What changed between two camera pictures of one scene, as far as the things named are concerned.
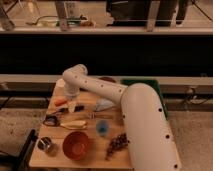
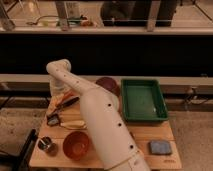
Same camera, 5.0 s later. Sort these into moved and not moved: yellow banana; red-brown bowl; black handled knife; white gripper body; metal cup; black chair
Moved: white gripper body; black handled knife
Not moved: metal cup; yellow banana; red-brown bowl; black chair
